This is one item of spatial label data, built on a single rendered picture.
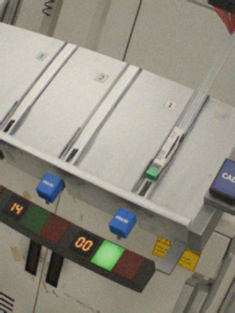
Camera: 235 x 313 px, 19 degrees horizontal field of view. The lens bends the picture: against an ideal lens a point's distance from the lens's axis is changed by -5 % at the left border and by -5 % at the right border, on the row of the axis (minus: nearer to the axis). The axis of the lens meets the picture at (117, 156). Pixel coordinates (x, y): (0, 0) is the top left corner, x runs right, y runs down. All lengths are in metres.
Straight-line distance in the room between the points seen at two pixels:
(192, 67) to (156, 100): 1.95
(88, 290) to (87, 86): 0.49
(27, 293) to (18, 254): 0.09
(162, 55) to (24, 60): 1.94
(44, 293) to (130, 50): 1.78
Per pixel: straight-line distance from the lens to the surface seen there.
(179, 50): 2.94
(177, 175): 0.92
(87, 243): 0.90
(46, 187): 0.92
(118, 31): 3.05
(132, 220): 0.88
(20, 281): 1.46
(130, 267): 0.87
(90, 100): 1.00
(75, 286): 1.38
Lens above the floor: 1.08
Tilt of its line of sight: 20 degrees down
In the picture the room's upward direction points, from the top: 16 degrees clockwise
